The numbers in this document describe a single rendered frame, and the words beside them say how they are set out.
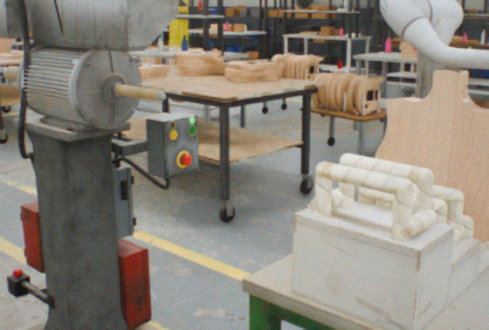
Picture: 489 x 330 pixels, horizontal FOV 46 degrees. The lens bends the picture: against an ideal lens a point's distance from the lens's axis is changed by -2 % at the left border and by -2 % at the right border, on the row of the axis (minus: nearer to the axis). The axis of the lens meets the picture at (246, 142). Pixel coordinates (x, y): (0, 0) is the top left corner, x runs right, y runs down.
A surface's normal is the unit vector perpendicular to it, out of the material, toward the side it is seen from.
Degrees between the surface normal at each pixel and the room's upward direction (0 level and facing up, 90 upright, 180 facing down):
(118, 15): 90
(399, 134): 90
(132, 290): 90
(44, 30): 90
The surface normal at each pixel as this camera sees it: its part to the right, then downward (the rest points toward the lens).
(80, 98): 0.36, 0.29
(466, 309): 0.00, -0.97
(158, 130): -0.66, 0.18
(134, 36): 0.76, 0.15
